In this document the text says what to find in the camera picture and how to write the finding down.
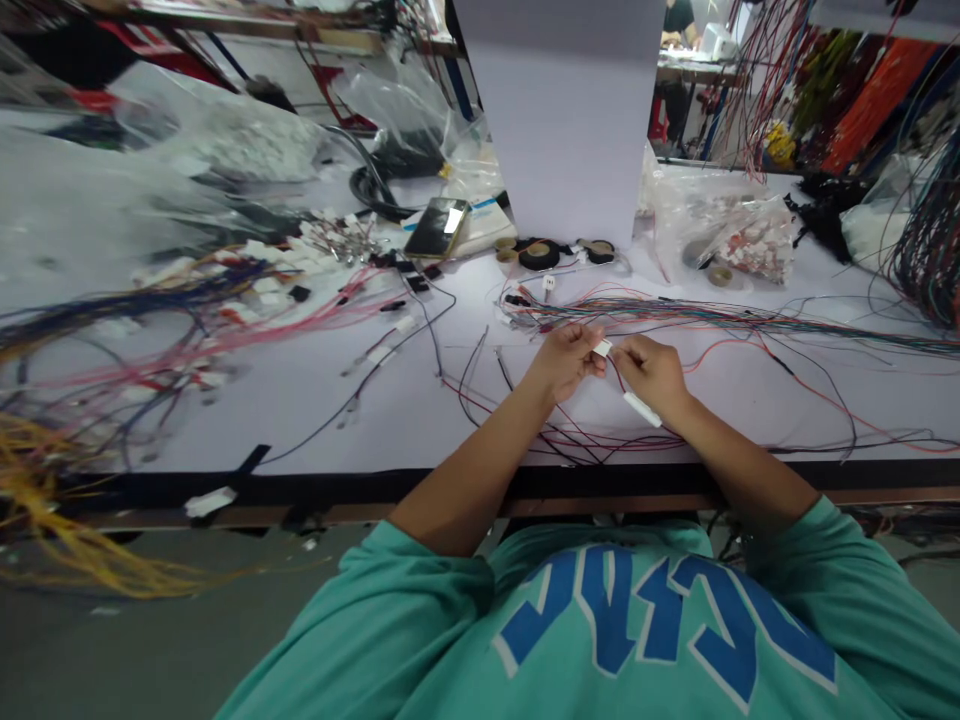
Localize bundle of multicoloured wires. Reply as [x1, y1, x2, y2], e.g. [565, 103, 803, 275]
[496, 278, 960, 358]

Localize clear bag of white connectors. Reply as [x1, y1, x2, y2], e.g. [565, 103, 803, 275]
[643, 166, 798, 288]

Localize bundle of yellow wires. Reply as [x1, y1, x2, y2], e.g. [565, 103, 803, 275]
[0, 408, 331, 601]

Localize loose red and black wires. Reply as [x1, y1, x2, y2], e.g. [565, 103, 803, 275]
[438, 326, 960, 470]

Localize person's right hand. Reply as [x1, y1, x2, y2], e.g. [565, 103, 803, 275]
[608, 335, 695, 421]

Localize clear bag with black parts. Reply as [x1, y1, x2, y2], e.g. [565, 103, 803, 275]
[333, 63, 496, 181]

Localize big plastic bag of white parts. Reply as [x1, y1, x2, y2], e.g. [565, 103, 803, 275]
[0, 59, 354, 256]

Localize long white wire connector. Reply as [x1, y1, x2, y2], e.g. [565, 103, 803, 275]
[623, 391, 666, 430]

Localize smartphone with dark screen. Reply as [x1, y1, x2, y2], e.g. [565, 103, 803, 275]
[403, 197, 472, 261]

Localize person's body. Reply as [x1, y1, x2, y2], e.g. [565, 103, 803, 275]
[213, 494, 960, 720]

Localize hanging dark wire bundle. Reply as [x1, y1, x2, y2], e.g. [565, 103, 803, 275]
[884, 29, 960, 335]

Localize white and blue box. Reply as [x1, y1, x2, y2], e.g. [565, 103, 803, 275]
[401, 193, 519, 260]

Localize black wire with white connectors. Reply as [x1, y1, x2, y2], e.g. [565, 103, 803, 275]
[337, 288, 459, 433]

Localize large grey upright panel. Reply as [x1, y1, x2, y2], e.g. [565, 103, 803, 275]
[449, 0, 669, 243]

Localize coil of black cable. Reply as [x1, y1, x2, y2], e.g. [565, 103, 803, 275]
[349, 161, 421, 223]

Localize hanging orange wire bundles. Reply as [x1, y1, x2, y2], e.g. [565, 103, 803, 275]
[794, 26, 950, 178]

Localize pile of harnesses with white connectors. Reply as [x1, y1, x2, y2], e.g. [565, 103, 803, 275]
[0, 209, 410, 466]

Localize pile of black parts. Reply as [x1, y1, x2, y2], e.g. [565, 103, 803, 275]
[783, 173, 875, 265]

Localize person's left hand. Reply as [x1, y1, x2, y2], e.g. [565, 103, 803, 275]
[538, 322, 607, 403]

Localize hanging red wires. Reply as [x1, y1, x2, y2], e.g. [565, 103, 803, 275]
[708, 0, 815, 185]

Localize white connector block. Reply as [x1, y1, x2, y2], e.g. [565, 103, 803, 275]
[184, 485, 238, 519]

